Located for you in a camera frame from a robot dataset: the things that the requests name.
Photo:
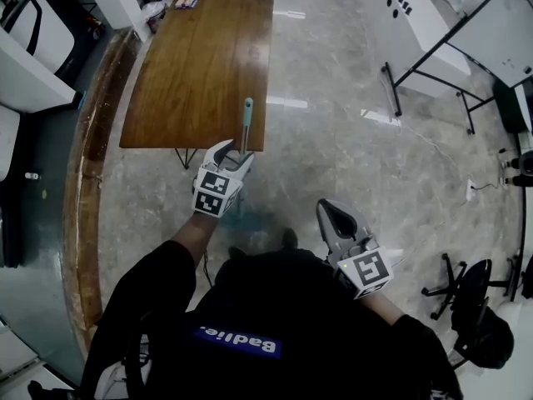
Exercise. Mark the person's black clothing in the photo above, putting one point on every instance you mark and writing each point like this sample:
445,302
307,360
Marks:
270,306

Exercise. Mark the person's left forearm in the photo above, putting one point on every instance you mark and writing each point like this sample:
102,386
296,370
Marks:
195,236

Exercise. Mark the white pouch with navy stripes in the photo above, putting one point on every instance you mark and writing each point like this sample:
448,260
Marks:
110,379

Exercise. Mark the teal broom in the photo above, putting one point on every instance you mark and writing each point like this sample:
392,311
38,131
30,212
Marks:
247,115

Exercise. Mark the clear plastic bag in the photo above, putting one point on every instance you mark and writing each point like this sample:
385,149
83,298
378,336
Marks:
153,15

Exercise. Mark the small clear bottle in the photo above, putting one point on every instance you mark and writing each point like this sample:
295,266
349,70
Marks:
32,176

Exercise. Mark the white service robot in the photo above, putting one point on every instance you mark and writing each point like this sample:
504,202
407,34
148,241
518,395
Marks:
8,144

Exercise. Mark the white power strip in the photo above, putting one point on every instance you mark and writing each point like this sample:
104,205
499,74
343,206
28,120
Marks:
471,190

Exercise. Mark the white and black machine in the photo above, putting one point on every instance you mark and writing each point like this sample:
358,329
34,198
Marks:
46,36

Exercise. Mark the person's right forearm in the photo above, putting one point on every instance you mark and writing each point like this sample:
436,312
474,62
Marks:
381,308

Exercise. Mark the white counter with black faucet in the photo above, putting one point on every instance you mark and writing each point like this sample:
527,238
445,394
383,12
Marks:
416,23

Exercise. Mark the black office chair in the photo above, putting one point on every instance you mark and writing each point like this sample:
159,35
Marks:
479,290

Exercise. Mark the whiteboard on black stand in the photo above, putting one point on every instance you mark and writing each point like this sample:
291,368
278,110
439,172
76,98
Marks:
495,36

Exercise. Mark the person's right shoe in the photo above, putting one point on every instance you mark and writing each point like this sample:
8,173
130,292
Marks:
290,238

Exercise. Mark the person's left shoe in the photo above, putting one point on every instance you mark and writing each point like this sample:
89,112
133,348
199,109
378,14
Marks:
236,253

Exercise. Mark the curved wooden curb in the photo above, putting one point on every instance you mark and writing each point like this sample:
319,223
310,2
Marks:
83,181

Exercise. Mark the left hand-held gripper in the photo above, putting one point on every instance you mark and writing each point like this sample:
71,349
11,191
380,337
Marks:
212,190

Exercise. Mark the small flat package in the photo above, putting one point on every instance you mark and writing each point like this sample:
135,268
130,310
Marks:
186,3

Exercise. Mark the wooden table with black legs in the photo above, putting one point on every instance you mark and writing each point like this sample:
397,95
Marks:
200,69

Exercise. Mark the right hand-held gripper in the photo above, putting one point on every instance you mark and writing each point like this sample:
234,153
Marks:
368,269

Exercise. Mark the person's shoe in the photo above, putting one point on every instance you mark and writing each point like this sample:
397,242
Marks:
290,238
236,253

